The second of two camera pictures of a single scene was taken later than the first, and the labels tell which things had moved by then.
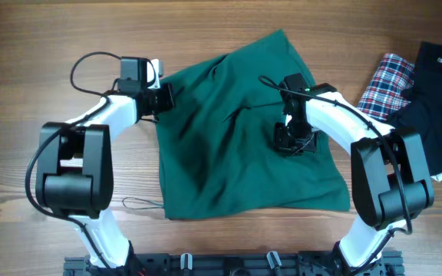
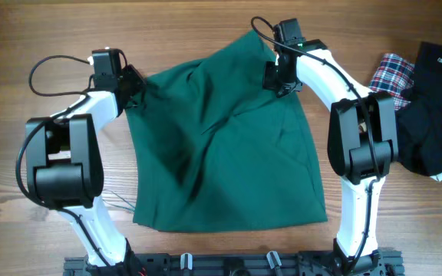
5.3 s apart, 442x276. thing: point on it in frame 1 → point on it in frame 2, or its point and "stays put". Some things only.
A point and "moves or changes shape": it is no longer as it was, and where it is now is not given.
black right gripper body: x=295 y=142 → x=276 y=82
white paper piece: x=440 y=176 stays put
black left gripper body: x=159 y=99 → x=133 y=80
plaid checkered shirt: x=382 y=95 stays put
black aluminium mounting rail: x=232 y=265 stays put
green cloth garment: x=216 y=146 moves or changes shape
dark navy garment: x=437 y=109 stays put
